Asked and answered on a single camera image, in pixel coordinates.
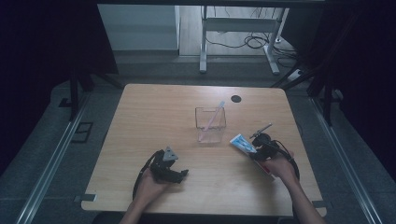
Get grey tape strip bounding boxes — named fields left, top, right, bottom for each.
left=311, top=199, right=332, bottom=209

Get pink toothbrush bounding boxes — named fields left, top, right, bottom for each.
left=198, top=100, right=226, bottom=142

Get white metal desk frame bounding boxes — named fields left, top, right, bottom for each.
left=199, top=5, right=290, bottom=77

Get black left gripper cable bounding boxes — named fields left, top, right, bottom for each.
left=132, top=149, right=165, bottom=201

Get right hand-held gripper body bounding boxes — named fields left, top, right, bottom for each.
left=249, top=122, right=283, bottom=161

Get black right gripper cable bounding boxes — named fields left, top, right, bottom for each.
left=270, top=139, right=301, bottom=182

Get black metal stand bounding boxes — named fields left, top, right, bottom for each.
left=270, top=12, right=359, bottom=127
left=68, top=66, right=124, bottom=121

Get white power strip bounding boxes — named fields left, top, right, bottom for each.
left=287, top=68, right=304, bottom=80

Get person's right hand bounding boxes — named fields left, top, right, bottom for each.
left=263, top=153, right=301, bottom=185

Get clear plastic square cup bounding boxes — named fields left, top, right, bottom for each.
left=194, top=106, right=227, bottom=145

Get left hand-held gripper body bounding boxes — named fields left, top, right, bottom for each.
left=149, top=146, right=182, bottom=185

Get white red blue toothpaste tube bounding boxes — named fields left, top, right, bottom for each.
left=229, top=133, right=277, bottom=181

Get grey metal floor rail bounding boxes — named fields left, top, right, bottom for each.
left=14, top=91, right=92, bottom=224
left=308, top=96, right=375, bottom=224

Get black floor cables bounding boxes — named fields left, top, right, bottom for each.
left=205, top=6, right=298, bottom=69

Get white panel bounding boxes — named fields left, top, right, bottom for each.
left=97, top=4, right=181, bottom=51

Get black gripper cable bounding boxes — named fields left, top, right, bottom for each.
left=270, top=139, right=301, bottom=182
left=132, top=149, right=165, bottom=201

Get person's left hand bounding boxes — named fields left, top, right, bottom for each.
left=134, top=168, right=172, bottom=204

